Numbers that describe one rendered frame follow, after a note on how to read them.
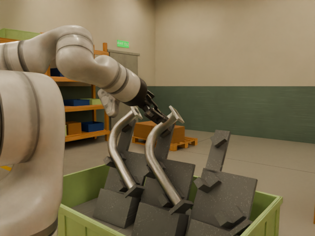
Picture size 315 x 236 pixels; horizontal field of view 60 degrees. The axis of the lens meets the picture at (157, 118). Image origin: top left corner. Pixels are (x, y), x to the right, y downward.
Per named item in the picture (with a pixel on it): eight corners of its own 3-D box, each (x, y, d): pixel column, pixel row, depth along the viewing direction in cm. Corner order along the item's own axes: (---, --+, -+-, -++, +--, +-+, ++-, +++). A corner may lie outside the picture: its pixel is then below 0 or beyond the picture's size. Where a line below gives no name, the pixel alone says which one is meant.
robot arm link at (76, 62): (128, 92, 59) (125, 60, 62) (74, 57, 46) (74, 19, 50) (103, 104, 61) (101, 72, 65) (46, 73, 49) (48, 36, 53)
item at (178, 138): (131, 143, 606) (131, 122, 600) (156, 137, 665) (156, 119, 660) (173, 151, 525) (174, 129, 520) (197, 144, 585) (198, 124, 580)
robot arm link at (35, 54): (87, 16, 52) (15, 25, 52) (88, 51, 48) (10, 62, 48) (96, 41, 58) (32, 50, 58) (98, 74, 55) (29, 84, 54)
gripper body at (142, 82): (144, 88, 63) (164, 102, 70) (131, 65, 67) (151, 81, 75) (121, 108, 64) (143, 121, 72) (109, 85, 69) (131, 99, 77)
